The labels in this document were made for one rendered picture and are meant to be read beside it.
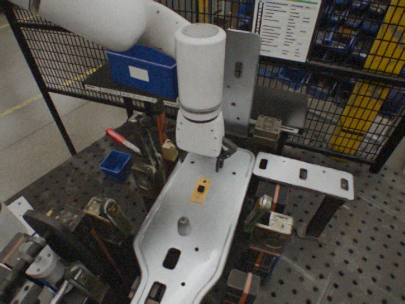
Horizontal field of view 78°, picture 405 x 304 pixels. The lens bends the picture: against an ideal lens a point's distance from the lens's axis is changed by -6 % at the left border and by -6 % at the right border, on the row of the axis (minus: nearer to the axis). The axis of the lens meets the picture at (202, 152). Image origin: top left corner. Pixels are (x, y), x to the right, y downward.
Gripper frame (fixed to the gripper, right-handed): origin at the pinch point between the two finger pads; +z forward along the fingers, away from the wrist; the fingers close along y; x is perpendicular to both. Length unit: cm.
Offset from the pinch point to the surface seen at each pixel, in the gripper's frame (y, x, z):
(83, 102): -179, 131, 113
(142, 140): -14.3, -1.8, -4.0
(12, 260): -28.4, -35.5, 4.1
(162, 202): -8.4, -7.3, 11.9
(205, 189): 1.1, 0.4, 11.6
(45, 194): -68, -4, 42
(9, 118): -238, 85, 113
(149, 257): -4.7, -22.1, 11.9
